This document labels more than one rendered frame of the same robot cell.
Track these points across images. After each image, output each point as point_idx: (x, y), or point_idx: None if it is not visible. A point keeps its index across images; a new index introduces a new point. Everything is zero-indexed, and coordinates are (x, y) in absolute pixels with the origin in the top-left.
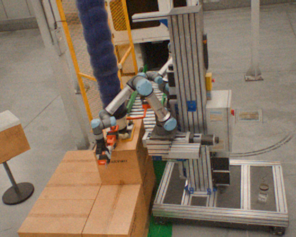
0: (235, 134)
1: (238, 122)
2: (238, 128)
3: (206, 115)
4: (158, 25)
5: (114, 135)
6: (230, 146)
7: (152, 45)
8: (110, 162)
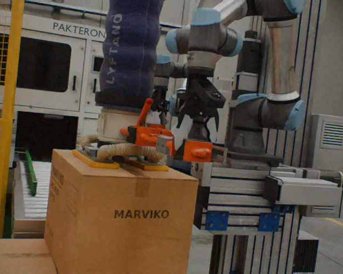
0: (205, 259)
1: (195, 246)
2: (204, 253)
3: (318, 130)
4: (63, 90)
5: (158, 130)
6: None
7: (29, 132)
8: (122, 217)
